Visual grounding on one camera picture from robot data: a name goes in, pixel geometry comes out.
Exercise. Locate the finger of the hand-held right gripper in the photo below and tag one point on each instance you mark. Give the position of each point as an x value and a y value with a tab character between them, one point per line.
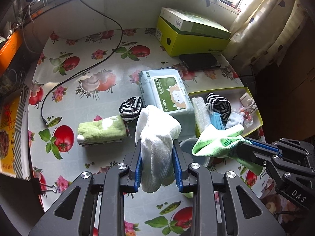
256	158
260	145

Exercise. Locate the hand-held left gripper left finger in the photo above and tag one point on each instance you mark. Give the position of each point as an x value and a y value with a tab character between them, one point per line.
137	167

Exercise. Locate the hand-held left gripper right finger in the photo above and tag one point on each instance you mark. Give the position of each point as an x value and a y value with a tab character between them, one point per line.
177	167

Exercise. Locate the yellow-green shallow box tray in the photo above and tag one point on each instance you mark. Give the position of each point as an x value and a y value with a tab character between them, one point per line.
258	119

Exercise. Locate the white knitted cloth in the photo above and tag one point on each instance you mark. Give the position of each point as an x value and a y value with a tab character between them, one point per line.
155	137

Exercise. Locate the green work glove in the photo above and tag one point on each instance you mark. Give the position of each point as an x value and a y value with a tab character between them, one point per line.
216	142

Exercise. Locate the black white striped sock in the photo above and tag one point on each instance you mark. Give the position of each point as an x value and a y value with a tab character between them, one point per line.
130	108
219	104

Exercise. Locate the clear plastic container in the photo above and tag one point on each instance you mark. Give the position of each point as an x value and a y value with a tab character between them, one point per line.
188	146

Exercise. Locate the small clear plastic packet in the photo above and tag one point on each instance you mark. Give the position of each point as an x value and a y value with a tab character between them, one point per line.
246	116

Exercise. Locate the small grey white sock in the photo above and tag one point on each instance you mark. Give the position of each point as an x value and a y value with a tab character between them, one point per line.
235	121

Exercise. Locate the beige fabric pouch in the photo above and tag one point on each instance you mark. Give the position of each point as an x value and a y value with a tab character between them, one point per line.
247	100

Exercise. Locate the blue face mask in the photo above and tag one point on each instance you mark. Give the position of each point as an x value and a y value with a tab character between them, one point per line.
216	120

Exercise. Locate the green white towel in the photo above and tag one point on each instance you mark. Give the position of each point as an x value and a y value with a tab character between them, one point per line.
101	130

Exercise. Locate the wet wipes pack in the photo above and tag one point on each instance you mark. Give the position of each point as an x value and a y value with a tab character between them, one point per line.
167	88

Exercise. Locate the floral vinyl tablecloth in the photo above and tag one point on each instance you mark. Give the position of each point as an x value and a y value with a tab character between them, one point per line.
93	98

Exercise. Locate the black binder clip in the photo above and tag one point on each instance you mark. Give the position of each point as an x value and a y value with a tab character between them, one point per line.
37	184

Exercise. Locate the black wallet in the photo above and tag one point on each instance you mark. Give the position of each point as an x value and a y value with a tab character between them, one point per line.
199	61

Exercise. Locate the large green cardboard box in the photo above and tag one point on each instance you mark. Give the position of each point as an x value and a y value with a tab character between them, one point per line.
196	45

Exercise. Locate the cream spotted curtain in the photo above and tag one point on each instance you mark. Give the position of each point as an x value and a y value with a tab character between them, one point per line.
265	19

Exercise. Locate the yellow printed board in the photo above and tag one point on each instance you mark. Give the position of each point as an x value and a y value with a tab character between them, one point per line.
9	132

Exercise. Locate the flat white green box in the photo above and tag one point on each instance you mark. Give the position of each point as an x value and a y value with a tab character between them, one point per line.
194	22

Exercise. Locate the orange box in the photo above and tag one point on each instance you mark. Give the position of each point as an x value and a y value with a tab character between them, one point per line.
9	49

